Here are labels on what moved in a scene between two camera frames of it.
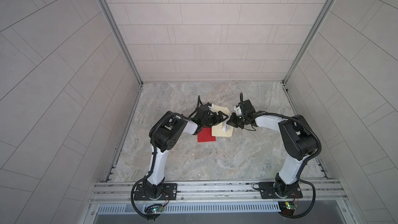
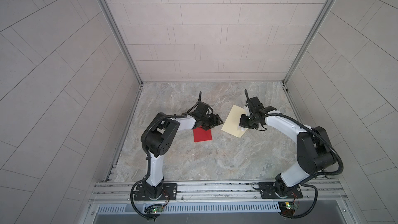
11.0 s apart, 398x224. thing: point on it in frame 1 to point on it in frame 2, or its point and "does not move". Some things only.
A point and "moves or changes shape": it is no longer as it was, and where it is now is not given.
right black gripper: [232, 121] to [242, 122]
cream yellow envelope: [222, 109] moves or changes shape
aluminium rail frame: [314, 192] does not move
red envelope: [205, 135] does not move
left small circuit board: [154, 208] does not move
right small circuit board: [287, 207] does not move
